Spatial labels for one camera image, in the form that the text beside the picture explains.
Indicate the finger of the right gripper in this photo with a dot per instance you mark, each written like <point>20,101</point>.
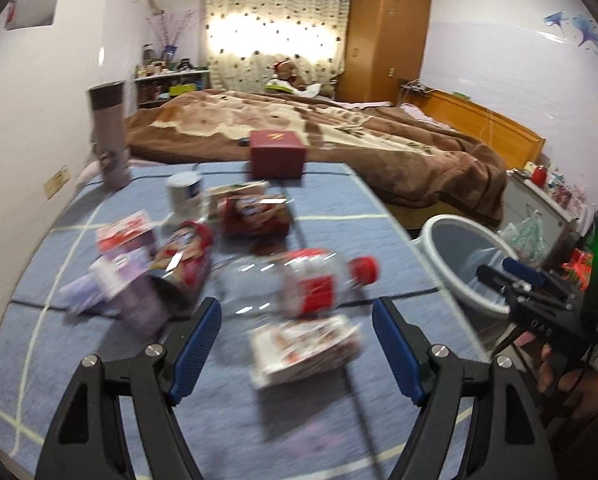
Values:
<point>502,282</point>
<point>537,278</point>

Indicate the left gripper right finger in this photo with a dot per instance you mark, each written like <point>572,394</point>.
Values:
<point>396,338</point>

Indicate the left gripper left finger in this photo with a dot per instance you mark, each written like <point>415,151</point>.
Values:
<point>189,346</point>

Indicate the red cartoon can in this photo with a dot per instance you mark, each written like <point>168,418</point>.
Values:
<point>181,267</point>

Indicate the purple foam sleeve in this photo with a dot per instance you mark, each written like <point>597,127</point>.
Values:
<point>122,284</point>

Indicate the clear plastic bottle red label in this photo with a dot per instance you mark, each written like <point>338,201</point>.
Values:
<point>304,282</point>

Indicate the pink white carton box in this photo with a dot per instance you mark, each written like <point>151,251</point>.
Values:
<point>125,235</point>

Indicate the white blue yogurt cup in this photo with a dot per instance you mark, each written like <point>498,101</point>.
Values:
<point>186,198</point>

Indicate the cream paper bag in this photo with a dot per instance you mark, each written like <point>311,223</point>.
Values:
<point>216,194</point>

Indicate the white trash bin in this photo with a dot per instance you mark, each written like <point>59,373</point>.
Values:
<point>455,247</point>

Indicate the person's right hand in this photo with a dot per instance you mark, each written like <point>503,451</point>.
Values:
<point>584,382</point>

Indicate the red green checked bag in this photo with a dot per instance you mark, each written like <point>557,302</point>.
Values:
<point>578,269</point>

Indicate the green white plastic bag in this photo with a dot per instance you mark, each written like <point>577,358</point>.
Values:
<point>526,238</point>

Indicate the grey bedside cabinet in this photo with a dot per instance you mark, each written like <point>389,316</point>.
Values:
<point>522,198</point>

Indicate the red mug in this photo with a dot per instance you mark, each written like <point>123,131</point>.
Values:
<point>539,176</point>

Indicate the blue checked table cloth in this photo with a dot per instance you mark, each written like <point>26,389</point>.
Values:
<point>350,423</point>

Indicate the wooden bed headboard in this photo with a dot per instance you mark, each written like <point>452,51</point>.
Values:
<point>515,143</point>

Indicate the brown patterned blanket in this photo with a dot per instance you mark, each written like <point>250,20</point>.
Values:
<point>405,162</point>

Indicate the red gift box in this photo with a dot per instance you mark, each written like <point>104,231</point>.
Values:
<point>276,155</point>

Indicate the white cluttered shelf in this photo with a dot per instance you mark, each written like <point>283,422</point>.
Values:
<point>156,90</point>

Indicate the grey thermos tumbler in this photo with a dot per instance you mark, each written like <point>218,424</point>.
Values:
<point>110,134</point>

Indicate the brown teddy bear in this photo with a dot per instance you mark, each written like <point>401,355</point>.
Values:
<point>288,71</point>

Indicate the orange wooden wardrobe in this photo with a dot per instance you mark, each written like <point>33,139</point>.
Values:
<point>385,46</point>

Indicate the dotted window curtain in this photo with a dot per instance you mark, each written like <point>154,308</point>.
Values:
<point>246,38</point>

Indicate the wall socket plate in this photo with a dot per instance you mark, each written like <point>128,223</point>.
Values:
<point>55,183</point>

